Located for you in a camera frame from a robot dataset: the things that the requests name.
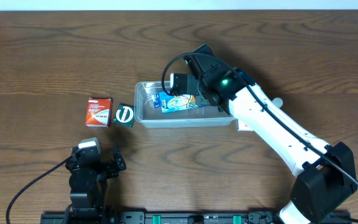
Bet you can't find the white Panadol box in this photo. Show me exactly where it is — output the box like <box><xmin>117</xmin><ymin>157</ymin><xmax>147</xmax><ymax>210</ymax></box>
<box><xmin>237</xmin><ymin>120</ymin><xmax>253</xmax><ymax>131</ymax></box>

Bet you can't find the red medicine box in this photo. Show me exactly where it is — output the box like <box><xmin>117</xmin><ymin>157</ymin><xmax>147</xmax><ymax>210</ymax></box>
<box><xmin>85</xmin><ymin>98</ymin><xmax>113</xmax><ymax>128</ymax></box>

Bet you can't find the clear plastic container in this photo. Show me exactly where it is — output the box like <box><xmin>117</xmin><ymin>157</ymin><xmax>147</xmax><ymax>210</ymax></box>
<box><xmin>134</xmin><ymin>82</ymin><xmax>235</xmax><ymax>128</ymax></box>

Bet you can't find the blue cooling patch box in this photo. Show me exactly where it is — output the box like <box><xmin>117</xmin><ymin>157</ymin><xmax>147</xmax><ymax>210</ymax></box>
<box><xmin>152</xmin><ymin>91</ymin><xmax>203</xmax><ymax>113</ymax></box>

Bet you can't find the small white-capped bottle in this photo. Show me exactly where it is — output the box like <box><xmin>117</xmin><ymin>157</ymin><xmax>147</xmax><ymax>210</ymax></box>
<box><xmin>272</xmin><ymin>98</ymin><xmax>283</xmax><ymax>108</ymax></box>

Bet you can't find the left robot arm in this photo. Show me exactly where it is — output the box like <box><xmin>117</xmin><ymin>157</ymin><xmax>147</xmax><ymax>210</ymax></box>
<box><xmin>63</xmin><ymin>140</ymin><xmax>126</xmax><ymax>224</ymax></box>

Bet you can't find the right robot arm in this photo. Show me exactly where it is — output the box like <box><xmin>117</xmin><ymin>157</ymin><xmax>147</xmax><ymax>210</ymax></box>
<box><xmin>184</xmin><ymin>44</ymin><xmax>357</xmax><ymax>223</ymax></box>

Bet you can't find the green square box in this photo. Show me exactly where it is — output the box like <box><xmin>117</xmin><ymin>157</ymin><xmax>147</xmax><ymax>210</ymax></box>
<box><xmin>113</xmin><ymin>104</ymin><xmax>135</xmax><ymax>128</ymax></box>

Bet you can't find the black mounting rail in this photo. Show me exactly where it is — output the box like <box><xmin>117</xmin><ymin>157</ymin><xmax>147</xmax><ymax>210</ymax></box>
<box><xmin>40</xmin><ymin>210</ymin><xmax>353</xmax><ymax>224</ymax></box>

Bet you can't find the left black cable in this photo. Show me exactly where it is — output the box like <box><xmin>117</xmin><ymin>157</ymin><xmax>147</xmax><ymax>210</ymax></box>
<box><xmin>5</xmin><ymin>156</ymin><xmax>73</xmax><ymax>224</ymax></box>

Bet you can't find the black cable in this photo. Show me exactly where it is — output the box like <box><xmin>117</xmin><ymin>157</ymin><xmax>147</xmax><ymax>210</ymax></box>
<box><xmin>161</xmin><ymin>52</ymin><xmax>358</xmax><ymax>224</ymax></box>
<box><xmin>5</xmin><ymin>156</ymin><xmax>73</xmax><ymax>224</ymax></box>

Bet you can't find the right black cable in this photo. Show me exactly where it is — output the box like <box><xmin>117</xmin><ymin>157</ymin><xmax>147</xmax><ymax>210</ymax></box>
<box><xmin>161</xmin><ymin>52</ymin><xmax>358</xmax><ymax>224</ymax></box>

